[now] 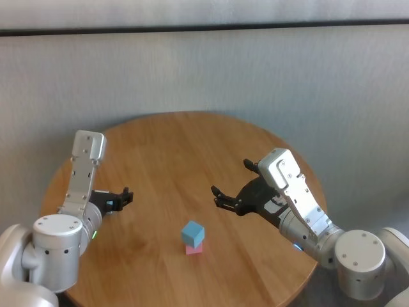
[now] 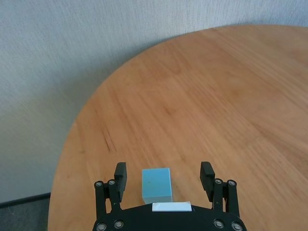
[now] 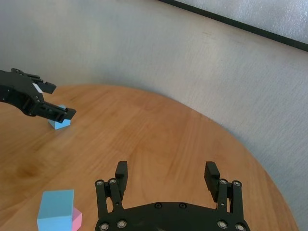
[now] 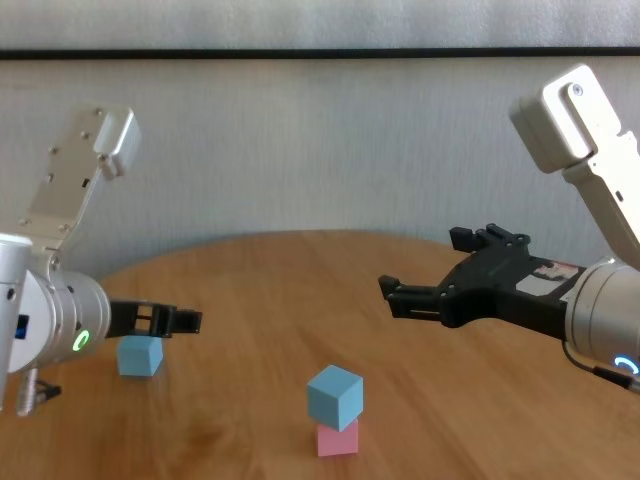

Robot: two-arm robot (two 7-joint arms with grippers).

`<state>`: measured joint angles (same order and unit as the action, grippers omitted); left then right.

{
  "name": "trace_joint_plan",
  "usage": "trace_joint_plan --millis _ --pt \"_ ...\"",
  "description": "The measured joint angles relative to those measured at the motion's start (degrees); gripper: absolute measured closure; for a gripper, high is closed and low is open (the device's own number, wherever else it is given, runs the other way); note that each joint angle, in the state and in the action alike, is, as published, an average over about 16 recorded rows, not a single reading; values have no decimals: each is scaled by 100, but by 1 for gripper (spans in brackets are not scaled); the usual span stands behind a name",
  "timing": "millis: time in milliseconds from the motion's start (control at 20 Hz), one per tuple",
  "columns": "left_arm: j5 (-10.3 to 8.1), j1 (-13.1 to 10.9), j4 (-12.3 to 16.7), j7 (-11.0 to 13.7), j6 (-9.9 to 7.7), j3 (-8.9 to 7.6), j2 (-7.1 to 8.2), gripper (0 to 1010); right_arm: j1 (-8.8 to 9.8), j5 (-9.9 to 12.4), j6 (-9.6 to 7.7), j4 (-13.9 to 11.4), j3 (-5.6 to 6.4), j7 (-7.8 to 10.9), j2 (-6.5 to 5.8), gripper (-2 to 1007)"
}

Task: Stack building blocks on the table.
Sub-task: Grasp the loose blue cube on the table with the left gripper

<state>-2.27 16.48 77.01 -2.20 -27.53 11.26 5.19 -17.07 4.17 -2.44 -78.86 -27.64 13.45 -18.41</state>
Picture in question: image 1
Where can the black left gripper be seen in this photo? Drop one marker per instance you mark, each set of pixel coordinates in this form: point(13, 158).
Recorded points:
point(102, 201)

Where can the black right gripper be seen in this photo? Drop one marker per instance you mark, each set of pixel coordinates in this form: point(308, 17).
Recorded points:
point(255, 198)

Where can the blue foam cube block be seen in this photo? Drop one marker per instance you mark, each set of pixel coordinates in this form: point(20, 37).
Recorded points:
point(191, 235)
point(110, 203)

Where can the pink foam cube block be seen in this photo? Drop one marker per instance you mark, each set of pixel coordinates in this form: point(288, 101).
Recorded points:
point(193, 251)

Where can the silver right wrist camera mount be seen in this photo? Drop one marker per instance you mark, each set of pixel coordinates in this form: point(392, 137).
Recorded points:
point(287, 179)

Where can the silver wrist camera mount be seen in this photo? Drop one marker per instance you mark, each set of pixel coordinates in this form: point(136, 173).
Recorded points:
point(84, 166)
point(287, 179)

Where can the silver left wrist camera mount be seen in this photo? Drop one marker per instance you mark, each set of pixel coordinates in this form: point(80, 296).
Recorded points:
point(84, 166)

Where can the black wall rail strip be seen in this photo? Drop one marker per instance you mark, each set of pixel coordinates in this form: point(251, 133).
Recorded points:
point(204, 27)

